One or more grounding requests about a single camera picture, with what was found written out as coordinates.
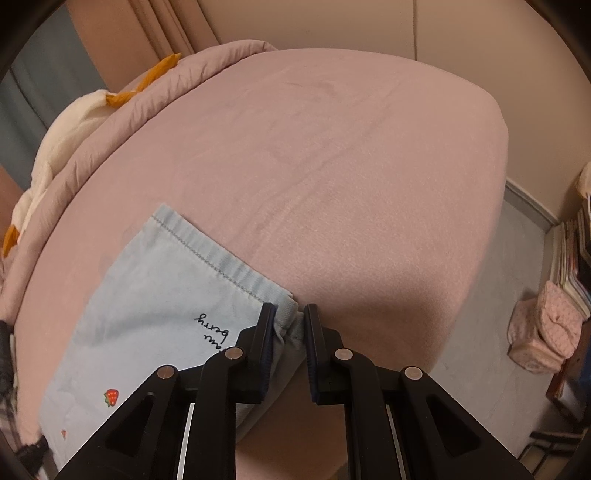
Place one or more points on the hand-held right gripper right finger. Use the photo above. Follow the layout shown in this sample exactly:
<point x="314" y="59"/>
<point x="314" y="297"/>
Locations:
<point x="311" y="350"/>

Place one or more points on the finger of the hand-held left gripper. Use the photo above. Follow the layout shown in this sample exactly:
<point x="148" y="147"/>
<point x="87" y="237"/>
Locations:
<point x="33" y="450"/>

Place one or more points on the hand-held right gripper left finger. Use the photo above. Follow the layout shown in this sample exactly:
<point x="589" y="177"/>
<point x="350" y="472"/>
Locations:
<point x="264" y="350"/>

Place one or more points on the light blue denim pants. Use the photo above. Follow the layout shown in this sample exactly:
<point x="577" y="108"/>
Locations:
<point x="152" y="300"/>

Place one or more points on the bed with pink sheet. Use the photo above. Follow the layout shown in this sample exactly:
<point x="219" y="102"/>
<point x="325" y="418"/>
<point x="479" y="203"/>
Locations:
<point x="323" y="184"/>

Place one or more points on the pink fabric storage box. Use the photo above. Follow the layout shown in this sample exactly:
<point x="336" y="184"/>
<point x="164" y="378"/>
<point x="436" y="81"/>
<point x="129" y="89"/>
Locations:
<point x="545" y="323"/>

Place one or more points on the dark wooden shelf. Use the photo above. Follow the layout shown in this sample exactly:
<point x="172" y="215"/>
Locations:
<point x="568" y="392"/>

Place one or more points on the pink quilted duvet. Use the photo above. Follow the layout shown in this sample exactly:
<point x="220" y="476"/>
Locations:
<point x="138" y="115"/>

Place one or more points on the pink curtain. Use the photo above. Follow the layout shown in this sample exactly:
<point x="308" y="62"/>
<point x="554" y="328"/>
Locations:
<point x="7" y="180"/>
<point x="152" y="27"/>

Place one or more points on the stack of books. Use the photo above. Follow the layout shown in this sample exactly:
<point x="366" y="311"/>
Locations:
<point x="572" y="258"/>

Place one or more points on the white goose plush toy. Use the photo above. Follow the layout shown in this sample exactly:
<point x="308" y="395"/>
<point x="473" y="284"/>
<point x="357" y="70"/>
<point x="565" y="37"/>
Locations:
<point x="69" y="124"/>

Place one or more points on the blue-grey curtain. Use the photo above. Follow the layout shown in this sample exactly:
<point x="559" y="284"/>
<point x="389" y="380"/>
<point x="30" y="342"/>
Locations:
<point x="46" y="92"/>

